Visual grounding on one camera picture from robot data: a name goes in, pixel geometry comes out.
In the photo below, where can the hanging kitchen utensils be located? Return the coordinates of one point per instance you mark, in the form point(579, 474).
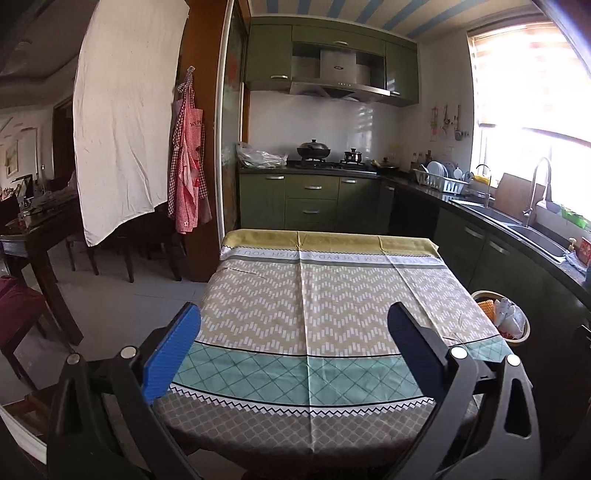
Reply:
point(445, 122)

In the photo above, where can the small steel faucet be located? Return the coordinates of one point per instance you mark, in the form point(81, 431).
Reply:
point(485, 184)

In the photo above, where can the patterned tablecloth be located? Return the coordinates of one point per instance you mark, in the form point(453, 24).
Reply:
point(323, 300)

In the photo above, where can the orange honeycomb pad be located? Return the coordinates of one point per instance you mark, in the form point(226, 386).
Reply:
point(487, 310)

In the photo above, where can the steel range hood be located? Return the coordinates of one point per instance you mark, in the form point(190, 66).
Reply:
point(337, 87)

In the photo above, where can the red checkered apron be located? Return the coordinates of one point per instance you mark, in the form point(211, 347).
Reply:
point(187, 184)

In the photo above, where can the tall steel faucet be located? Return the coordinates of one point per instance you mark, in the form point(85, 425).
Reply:
point(533, 184)

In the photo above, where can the dark wooden chair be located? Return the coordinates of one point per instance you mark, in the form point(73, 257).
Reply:
point(83, 244)
point(152, 240)

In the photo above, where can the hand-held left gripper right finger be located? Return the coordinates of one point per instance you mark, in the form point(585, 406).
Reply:
point(415, 346)

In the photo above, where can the maroon cushioned chair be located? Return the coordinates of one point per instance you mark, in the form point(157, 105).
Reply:
point(21, 300)

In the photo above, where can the hanging white sheet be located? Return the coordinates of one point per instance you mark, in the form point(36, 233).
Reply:
point(124, 115)

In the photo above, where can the window blind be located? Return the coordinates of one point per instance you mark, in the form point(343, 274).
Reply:
point(508, 69)

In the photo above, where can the black wok with lid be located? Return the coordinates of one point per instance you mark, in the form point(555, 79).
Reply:
point(314, 150)

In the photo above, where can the white snack wrapper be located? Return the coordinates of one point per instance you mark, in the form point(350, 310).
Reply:
point(508, 314)

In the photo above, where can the green lower kitchen cabinets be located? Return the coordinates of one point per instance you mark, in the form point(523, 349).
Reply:
point(314, 203)

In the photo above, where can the frying pan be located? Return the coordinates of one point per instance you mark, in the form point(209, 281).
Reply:
point(385, 163)

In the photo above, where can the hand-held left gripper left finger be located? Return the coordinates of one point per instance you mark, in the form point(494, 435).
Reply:
point(171, 350)

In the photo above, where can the seasoning bottles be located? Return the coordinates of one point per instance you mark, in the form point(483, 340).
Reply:
point(419, 162)

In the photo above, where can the clear plastic bag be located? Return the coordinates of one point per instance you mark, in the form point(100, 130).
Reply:
point(258, 157)

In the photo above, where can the gas stove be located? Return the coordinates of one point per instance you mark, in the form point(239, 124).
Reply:
point(332, 164)

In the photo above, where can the framed wall picture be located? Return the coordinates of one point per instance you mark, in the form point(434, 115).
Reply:
point(11, 159)

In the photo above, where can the white dish rack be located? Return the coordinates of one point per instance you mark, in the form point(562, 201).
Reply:
point(438, 182)

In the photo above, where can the green kitchen cabinets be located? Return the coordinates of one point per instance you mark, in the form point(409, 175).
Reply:
point(314, 203)
point(270, 55)

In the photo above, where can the wooden cutting board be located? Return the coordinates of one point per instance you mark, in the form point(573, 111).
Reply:
point(512, 194)

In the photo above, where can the green upper kitchen cabinets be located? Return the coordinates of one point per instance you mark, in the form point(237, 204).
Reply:
point(270, 55)

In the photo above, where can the steel double sink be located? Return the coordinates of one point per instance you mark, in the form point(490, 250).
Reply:
point(531, 233)

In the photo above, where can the dark wooden dining table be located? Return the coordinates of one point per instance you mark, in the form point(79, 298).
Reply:
point(32, 235)

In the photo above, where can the red packet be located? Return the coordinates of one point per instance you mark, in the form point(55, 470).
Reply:
point(585, 251)

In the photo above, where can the cream-rimmed waste bin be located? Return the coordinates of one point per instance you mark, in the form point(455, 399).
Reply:
point(519, 340)

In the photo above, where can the black kitchen countertop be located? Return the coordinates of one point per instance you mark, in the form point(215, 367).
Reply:
point(425, 187)

